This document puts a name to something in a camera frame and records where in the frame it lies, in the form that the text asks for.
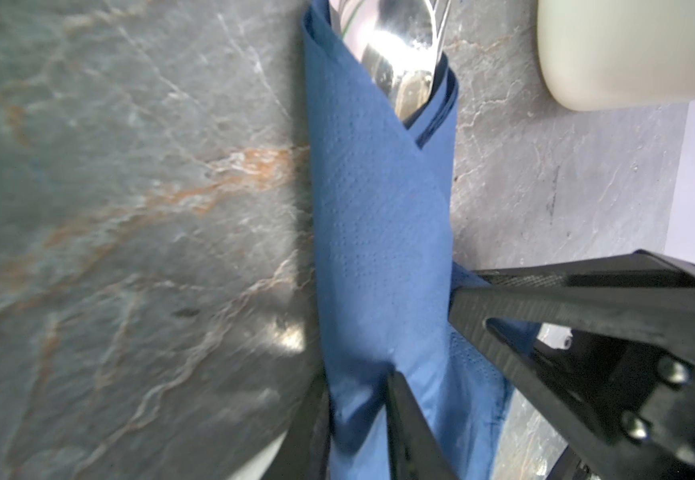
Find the dark blue paper napkin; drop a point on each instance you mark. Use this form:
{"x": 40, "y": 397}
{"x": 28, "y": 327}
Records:
{"x": 385, "y": 269}

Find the silver fork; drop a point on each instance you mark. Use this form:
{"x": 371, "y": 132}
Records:
{"x": 441, "y": 9}

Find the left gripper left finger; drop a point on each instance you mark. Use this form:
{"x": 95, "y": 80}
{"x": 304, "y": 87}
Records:
{"x": 304, "y": 453}

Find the silver spoon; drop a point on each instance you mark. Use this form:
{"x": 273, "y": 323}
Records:
{"x": 401, "y": 53}

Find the white ceramic dish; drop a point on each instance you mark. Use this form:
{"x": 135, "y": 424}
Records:
{"x": 603, "y": 55}

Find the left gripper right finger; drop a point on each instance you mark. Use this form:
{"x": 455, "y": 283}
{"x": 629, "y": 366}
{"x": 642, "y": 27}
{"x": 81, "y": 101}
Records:
{"x": 413, "y": 451}

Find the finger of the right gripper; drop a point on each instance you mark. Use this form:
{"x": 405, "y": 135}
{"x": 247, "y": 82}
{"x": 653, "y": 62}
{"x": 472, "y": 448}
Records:
{"x": 605, "y": 351}

